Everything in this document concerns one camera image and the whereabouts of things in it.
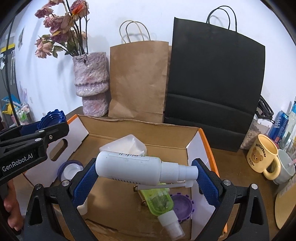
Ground pink mottled vase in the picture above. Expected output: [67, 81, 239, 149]
[73, 52, 110, 117]

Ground purple flower wall sticker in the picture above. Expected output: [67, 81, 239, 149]
[20, 81, 28, 102]

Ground brown paper bag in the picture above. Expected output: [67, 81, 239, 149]
[108, 20, 171, 124]

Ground black paper bag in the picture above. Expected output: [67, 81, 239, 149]
[163, 6, 266, 153]

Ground clear jar with black lid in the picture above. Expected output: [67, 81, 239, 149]
[239, 95, 274, 150]

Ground blue drink can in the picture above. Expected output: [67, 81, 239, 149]
[267, 110, 289, 145]

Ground dried pink roses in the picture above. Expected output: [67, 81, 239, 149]
[34, 0, 90, 59]

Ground yellow bear mug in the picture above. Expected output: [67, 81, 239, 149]
[246, 134, 281, 180]

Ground blue gear-shaped cap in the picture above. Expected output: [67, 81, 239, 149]
[37, 109, 67, 130]

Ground cluttered storage shelf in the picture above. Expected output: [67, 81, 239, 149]
[0, 97, 31, 127]

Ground person's left hand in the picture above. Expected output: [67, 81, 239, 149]
[3, 181, 23, 232]

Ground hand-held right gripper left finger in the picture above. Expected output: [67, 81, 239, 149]
[22, 158, 100, 241]

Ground white spray bottle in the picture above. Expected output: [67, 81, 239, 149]
[95, 150, 199, 189]

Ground blue-rimmed jar lid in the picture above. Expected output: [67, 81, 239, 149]
[57, 160, 84, 182]

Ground translucent plastic container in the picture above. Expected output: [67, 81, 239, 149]
[99, 134, 147, 156]

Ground wall switch panel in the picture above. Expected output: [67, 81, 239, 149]
[17, 27, 25, 50]

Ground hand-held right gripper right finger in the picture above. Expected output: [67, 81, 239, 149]
[191, 158, 270, 241]

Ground purple gear-shaped cap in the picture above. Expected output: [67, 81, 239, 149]
[170, 192, 196, 222]

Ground green spray bottle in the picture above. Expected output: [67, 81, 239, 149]
[140, 187, 185, 240]

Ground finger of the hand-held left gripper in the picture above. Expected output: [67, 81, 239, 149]
[0, 122, 40, 142]
[0, 120, 70, 151]

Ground clear bottle with blue cap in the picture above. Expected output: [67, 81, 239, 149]
[281, 96, 296, 151]

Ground grey cup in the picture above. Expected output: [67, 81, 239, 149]
[273, 149, 296, 185]

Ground beige power adapter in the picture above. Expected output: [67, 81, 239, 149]
[133, 184, 151, 207]

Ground red cardboard box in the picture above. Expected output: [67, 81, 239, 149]
[17, 113, 220, 241]

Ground round wooden board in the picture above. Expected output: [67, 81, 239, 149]
[275, 178, 296, 230]

